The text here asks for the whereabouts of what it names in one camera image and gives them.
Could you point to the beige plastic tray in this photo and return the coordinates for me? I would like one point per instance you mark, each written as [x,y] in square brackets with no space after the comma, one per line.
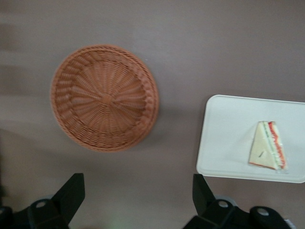
[226,133]

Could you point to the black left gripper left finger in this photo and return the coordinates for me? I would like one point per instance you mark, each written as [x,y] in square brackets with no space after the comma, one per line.
[59,205]

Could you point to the triangle sandwich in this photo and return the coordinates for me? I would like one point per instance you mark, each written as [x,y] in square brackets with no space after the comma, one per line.
[262,148]

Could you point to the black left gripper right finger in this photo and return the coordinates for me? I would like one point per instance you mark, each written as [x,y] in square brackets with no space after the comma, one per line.
[209,214]

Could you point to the round brown wicker basket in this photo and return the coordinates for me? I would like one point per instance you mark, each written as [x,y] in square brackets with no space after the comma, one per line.
[104,99]

